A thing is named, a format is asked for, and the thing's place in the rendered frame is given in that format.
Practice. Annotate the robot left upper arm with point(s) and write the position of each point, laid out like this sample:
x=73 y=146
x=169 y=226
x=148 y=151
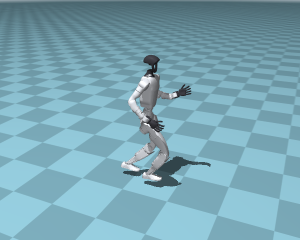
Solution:
x=159 y=92

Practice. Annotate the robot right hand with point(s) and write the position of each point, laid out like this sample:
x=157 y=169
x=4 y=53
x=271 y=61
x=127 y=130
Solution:
x=154 y=124

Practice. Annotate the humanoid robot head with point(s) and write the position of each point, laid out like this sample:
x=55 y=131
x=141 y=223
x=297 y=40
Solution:
x=151 y=60

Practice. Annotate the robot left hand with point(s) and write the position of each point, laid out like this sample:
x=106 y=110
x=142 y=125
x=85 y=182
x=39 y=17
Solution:
x=183 y=91

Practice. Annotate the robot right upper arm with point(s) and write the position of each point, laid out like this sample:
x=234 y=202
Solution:
x=142 y=86

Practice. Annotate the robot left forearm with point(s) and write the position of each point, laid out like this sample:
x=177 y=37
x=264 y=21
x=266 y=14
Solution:
x=168 y=96

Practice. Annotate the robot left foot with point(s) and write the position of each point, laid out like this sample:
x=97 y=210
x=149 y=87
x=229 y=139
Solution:
x=130 y=167

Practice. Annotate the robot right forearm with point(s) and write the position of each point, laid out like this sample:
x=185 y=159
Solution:
x=136 y=109

